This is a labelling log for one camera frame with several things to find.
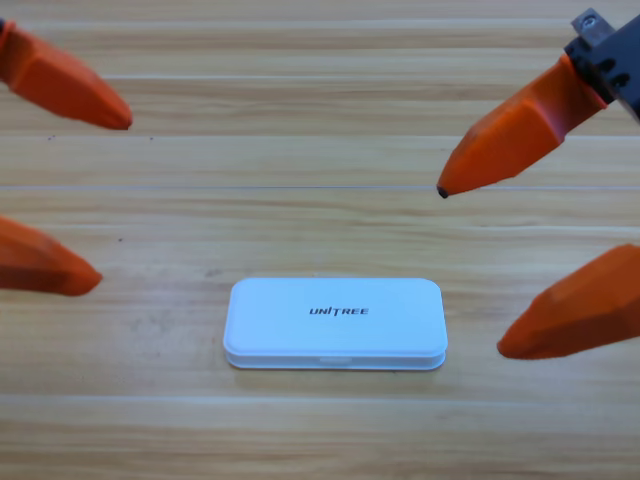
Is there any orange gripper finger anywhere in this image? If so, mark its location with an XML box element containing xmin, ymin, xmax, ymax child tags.
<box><xmin>0</xmin><ymin>18</ymin><xmax>134</xmax><ymax>131</ymax></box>
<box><xmin>0</xmin><ymin>215</ymin><xmax>104</xmax><ymax>298</ymax></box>
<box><xmin>495</xmin><ymin>243</ymin><xmax>640</xmax><ymax>362</ymax></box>

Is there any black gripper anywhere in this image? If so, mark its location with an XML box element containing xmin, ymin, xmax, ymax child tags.
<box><xmin>435</xmin><ymin>6</ymin><xmax>640</xmax><ymax>200</ymax></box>

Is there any white Unitree pencil case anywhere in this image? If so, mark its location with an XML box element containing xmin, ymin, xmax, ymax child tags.
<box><xmin>222</xmin><ymin>277</ymin><xmax>449</xmax><ymax>371</ymax></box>

